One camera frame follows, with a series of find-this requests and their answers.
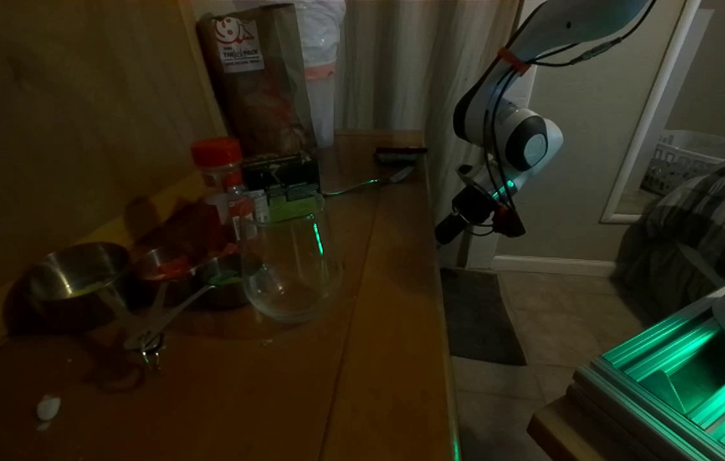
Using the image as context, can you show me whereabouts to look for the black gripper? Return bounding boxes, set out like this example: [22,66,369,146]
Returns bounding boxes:
[432,178,504,246]

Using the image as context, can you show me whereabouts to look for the plastic snack packet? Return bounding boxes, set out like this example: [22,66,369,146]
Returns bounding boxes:
[373,144,429,167]

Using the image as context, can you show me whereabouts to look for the dark floor rug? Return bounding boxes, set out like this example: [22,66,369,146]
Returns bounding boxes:
[438,267,528,369]

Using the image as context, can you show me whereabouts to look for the metal fork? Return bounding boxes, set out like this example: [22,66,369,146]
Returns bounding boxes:
[321,164,419,200]

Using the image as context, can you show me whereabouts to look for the wooden dresser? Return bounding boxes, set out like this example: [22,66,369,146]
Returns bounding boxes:
[0,125,467,461]

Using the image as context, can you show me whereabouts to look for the green box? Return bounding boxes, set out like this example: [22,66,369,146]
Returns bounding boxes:
[240,152,326,225]

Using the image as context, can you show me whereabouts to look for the clear drinking glass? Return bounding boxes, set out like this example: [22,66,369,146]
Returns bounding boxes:
[235,207,346,327]

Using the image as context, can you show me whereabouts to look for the white plastic bag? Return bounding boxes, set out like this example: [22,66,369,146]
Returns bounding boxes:
[291,0,347,149]

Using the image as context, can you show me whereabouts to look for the white laundry basket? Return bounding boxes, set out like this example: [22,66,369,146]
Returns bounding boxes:
[638,125,725,200]

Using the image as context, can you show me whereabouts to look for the brown paper bag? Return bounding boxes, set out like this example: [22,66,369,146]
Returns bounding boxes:
[194,0,321,161]

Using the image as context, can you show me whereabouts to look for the red lid spice bottle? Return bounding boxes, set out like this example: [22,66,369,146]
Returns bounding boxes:
[189,136,272,259]

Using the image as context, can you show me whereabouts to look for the red small measuring cup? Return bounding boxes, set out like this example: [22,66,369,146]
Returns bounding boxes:
[134,243,210,298]

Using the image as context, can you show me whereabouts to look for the white framed mirror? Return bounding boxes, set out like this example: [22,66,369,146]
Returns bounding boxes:
[598,0,725,225]

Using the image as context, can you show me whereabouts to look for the metal bowl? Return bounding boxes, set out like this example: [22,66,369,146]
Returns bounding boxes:
[22,240,137,336]

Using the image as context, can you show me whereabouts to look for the small white lump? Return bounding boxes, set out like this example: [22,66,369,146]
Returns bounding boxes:
[34,391,63,426]

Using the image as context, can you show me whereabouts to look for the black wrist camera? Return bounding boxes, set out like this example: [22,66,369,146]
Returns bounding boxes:
[488,203,528,240]

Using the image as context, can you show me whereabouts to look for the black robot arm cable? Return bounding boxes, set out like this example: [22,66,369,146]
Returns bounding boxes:
[476,33,551,207]

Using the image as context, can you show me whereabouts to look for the aluminium extrusion frame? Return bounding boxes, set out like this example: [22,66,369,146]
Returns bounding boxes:
[531,298,725,461]

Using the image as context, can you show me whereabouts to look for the metal measuring cup long handle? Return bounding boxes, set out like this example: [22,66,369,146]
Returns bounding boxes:
[125,254,254,369]

